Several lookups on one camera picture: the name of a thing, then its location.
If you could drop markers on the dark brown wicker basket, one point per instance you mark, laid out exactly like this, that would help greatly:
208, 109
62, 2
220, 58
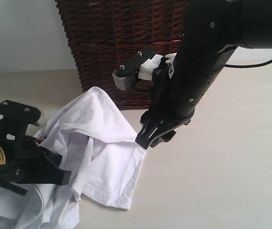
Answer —
103, 34

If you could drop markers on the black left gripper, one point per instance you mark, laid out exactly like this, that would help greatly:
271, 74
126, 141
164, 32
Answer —
24, 161

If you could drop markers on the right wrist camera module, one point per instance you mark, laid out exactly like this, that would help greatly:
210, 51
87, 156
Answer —
145, 65

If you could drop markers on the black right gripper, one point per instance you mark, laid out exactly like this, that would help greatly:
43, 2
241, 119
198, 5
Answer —
157, 128

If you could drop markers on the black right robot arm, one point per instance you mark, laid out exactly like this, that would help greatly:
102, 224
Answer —
214, 29

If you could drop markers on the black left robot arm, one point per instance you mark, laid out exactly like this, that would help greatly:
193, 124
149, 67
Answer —
24, 161

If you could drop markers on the white t-shirt red lettering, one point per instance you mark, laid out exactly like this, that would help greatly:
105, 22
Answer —
98, 147

